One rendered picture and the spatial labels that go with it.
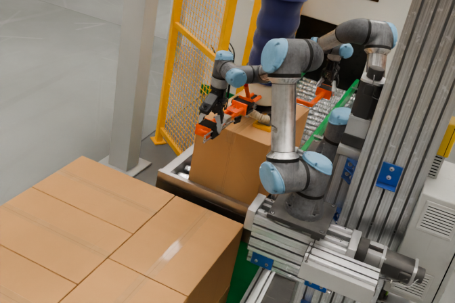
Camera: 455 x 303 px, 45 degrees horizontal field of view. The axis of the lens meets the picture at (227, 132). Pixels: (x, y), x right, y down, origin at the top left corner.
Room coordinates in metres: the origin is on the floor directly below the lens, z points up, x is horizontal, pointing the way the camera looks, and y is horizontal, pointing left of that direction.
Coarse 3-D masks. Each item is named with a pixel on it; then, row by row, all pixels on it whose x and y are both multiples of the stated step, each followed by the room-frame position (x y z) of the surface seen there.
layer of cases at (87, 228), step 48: (48, 192) 2.21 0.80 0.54; (96, 192) 2.29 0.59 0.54; (144, 192) 2.37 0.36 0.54; (0, 240) 1.81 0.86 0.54; (48, 240) 1.87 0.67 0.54; (96, 240) 1.93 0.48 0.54; (144, 240) 2.00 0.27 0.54; (192, 240) 2.06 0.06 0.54; (0, 288) 1.55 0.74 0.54; (48, 288) 1.60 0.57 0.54; (96, 288) 1.65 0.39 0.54; (144, 288) 1.70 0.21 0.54; (192, 288) 1.76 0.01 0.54
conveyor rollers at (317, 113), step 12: (300, 84) 4.36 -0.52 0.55; (312, 84) 4.42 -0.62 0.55; (300, 96) 4.15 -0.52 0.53; (312, 96) 4.14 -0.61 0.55; (336, 96) 4.25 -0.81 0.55; (312, 108) 3.93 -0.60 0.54; (324, 108) 3.99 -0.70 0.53; (312, 120) 3.67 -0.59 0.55; (312, 132) 3.48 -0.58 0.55; (324, 132) 3.53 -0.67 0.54; (300, 144) 3.30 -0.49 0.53
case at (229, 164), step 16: (304, 112) 2.86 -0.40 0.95; (240, 128) 2.51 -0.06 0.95; (256, 128) 2.54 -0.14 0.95; (304, 128) 2.93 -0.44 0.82; (208, 144) 2.50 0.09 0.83; (224, 144) 2.46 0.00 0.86; (240, 144) 2.43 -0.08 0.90; (256, 144) 2.40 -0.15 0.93; (192, 160) 2.52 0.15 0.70; (208, 160) 2.49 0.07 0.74; (224, 160) 2.46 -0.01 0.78; (240, 160) 2.42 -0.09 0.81; (256, 160) 2.39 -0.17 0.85; (192, 176) 2.52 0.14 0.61; (208, 176) 2.48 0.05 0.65; (224, 176) 2.45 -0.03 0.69; (240, 176) 2.42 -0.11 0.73; (256, 176) 2.39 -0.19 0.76; (224, 192) 2.44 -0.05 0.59; (240, 192) 2.41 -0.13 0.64; (256, 192) 2.38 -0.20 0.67
